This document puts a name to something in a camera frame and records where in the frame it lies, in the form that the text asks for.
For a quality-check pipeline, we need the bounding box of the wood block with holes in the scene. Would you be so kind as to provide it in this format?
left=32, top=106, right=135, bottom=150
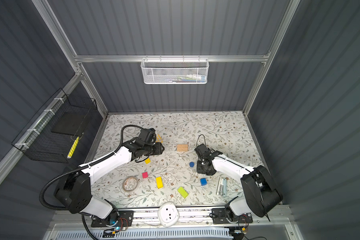
left=177, top=144, right=189, bottom=152

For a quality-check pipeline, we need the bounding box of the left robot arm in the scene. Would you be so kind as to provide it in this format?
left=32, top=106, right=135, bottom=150
left=54, top=128, right=165, bottom=219

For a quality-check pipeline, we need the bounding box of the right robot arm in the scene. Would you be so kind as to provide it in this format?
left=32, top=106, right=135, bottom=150
left=195, top=144, right=284, bottom=222

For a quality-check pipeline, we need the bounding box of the yellow rectangular block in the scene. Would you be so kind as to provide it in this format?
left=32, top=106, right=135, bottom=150
left=156, top=177, right=164, bottom=189

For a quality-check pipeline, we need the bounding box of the lime green block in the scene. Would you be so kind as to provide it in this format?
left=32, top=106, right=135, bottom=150
left=178, top=187, right=189, bottom=199

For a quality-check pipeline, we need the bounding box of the yellow calculator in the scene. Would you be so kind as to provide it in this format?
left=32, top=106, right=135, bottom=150
left=156, top=134, right=163, bottom=143

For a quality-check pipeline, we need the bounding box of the blue cube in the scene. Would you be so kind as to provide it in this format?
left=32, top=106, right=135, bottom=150
left=200, top=178, right=207, bottom=186

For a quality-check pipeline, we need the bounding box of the magenta cube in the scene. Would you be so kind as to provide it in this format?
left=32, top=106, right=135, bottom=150
left=142, top=172, right=149, bottom=179

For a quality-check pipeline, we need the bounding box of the clear tape roll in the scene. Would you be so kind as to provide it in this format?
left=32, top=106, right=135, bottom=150
left=122, top=176, right=139, bottom=192

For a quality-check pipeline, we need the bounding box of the white round device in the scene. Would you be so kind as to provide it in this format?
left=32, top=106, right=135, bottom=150
left=158, top=202, right=180, bottom=228

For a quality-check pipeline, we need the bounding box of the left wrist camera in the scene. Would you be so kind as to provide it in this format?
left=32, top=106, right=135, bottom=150
left=139, top=128, right=157, bottom=145

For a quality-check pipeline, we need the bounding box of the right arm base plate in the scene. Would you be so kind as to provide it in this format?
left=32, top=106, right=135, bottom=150
left=209, top=208, right=253, bottom=225

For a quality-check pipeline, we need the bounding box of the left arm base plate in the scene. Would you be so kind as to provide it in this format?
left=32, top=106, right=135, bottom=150
left=91, top=211, right=135, bottom=228

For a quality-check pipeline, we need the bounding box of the white wire basket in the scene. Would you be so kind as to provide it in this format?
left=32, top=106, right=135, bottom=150
left=141, top=59, right=210, bottom=85

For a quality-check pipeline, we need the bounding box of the black corrugated cable conduit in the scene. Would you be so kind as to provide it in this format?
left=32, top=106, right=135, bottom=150
left=38, top=124, right=145, bottom=240

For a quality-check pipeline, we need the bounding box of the black wire basket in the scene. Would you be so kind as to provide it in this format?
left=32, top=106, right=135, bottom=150
left=12, top=91, right=98, bottom=164

